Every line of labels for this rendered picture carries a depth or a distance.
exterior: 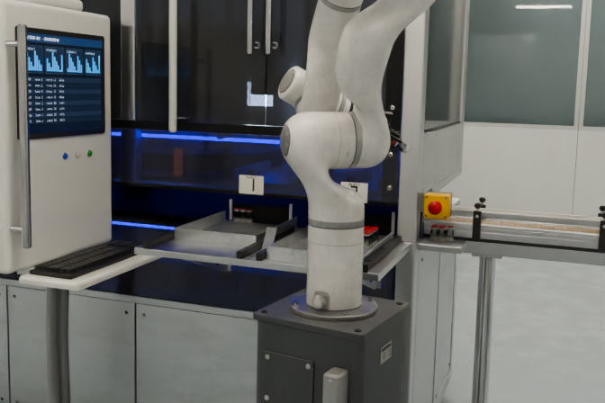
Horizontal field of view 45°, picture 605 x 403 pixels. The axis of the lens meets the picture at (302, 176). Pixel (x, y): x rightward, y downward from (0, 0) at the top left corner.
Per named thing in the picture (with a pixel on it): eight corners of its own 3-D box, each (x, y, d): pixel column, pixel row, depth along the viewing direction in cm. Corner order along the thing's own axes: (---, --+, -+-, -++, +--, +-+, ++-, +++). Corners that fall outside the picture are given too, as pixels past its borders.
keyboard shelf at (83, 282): (93, 249, 244) (93, 241, 243) (166, 257, 234) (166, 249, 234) (-7, 282, 202) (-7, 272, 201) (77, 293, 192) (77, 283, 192)
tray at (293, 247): (309, 236, 224) (310, 224, 224) (392, 244, 215) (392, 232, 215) (266, 259, 193) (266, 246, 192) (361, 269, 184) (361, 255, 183)
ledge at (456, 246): (425, 240, 230) (426, 235, 230) (467, 245, 226) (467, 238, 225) (417, 249, 217) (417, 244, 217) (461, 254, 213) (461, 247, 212)
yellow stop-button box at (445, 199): (427, 214, 221) (428, 191, 220) (451, 216, 219) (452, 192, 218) (422, 218, 214) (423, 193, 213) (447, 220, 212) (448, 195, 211)
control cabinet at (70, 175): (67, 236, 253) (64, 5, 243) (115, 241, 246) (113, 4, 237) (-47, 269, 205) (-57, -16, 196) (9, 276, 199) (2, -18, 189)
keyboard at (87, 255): (113, 246, 238) (113, 238, 237) (150, 250, 233) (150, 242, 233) (28, 273, 200) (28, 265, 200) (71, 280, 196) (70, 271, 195)
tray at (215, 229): (224, 220, 246) (224, 210, 246) (297, 227, 238) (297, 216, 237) (174, 239, 214) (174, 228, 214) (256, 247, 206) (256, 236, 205)
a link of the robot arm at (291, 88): (344, 109, 166) (341, 84, 172) (298, 82, 160) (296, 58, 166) (321, 131, 170) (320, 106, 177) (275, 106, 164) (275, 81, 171)
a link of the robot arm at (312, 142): (373, 228, 152) (377, 113, 149) (289, 231, 146) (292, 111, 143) (350, 218, 163) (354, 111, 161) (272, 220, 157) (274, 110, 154)
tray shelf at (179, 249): (211, 224, 248) (211, 219, 248) (415, 244, 225) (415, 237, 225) (133, 254, 203) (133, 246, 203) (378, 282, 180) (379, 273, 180)
